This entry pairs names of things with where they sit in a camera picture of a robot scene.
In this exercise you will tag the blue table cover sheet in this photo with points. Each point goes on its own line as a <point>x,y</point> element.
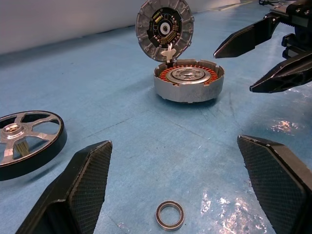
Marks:
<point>122,109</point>

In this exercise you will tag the silver motor stator copper windings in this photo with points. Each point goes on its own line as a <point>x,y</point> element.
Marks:
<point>190,93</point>

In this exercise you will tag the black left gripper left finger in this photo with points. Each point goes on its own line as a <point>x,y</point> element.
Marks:
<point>80,185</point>

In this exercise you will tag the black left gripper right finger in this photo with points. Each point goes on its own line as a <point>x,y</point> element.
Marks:
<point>280,185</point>

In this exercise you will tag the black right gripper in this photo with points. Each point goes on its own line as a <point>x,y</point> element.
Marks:
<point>303,14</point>

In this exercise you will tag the round grey motor rotor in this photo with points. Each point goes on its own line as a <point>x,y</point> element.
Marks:
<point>165,26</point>

